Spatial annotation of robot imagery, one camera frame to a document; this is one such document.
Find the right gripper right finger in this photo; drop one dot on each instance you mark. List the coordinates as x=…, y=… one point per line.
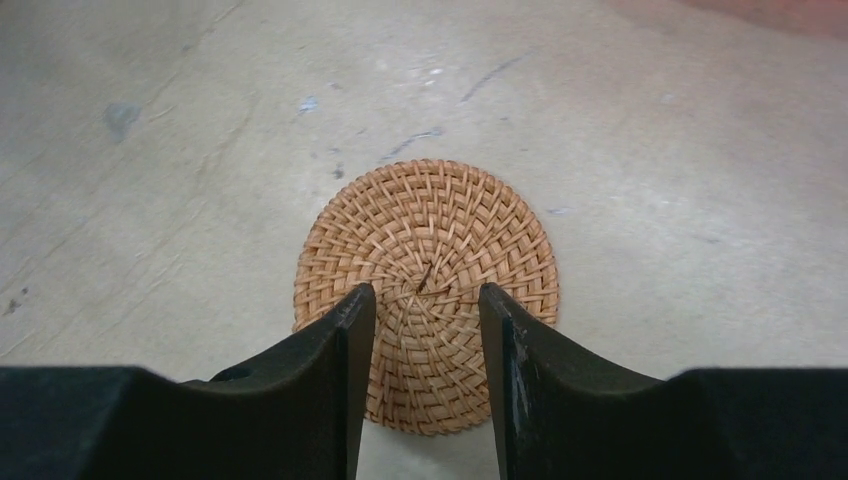
x=561, y=411

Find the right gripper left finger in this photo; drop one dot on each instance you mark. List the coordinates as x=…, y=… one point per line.
x=293, y=411

